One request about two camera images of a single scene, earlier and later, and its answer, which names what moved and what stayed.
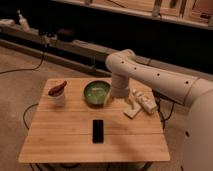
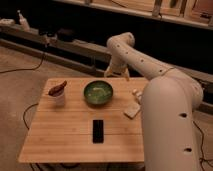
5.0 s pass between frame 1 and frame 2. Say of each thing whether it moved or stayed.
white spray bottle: stayed
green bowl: stayed
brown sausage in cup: stayed
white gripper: moved
